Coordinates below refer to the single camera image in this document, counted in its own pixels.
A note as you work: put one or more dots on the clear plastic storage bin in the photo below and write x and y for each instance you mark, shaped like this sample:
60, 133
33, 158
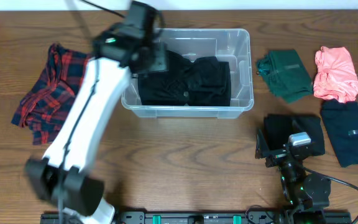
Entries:
227, 45

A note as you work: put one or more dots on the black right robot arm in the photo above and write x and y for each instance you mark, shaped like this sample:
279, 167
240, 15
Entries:
307, 194

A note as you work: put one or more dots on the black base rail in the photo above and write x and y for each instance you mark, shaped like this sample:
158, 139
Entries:
231, 218

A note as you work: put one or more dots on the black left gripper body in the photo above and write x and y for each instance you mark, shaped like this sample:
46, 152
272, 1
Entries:
155, 62

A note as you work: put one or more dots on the pink garment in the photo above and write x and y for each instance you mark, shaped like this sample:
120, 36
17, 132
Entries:
336, 78

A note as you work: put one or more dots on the navy folded garment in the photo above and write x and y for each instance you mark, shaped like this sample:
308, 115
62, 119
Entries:
341, 123

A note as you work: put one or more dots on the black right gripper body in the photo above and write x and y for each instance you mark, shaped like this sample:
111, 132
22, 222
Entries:
278, 157

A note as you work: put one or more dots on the black folded garment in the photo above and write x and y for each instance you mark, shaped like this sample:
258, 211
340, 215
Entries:
278, 128

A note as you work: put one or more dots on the dark green garment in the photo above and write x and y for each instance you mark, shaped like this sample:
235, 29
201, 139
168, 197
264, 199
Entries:
285, 75

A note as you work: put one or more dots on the black garment in bin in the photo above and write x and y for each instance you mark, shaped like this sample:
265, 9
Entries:
203, 82

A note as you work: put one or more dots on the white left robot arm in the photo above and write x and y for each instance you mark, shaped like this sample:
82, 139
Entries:
62, 176

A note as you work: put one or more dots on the red plaid flannel shirt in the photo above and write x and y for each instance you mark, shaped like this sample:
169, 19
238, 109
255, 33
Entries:
45, 108

